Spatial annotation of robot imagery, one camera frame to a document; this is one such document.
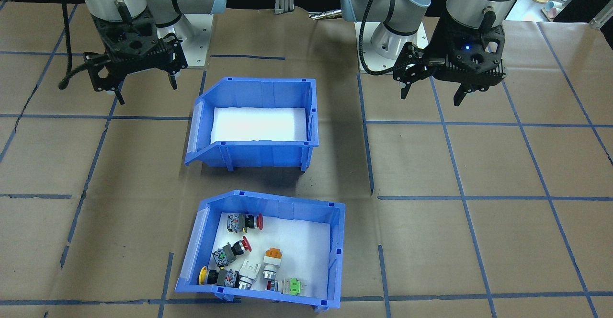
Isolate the aluminium profile bar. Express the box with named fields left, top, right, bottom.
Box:
left=589, top=8, right=613, bottom=30

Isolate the red mushroom push button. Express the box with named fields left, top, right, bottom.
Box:
left=227, top=213, right=264, bottom=233
left=212, top=236, right=252, bottom=267

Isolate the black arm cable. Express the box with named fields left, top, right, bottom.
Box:
left=358, top=0, right=408, bottom=76
left=57, top=0, right=91, bottom=91

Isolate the yellow push button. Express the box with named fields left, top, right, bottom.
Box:
left=198, top=266, right=240, bottom=288

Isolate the blue plastic storage bin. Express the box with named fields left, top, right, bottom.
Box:
left=184, top=77, right=320, bottom=172
left=174, top=190, right=346, bottom=313

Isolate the green white push button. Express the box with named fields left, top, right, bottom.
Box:
left=266, top=277, right=303, bottom=295

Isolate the orange white push button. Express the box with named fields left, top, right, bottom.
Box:
left=262, top=247, right=283, bottom=281

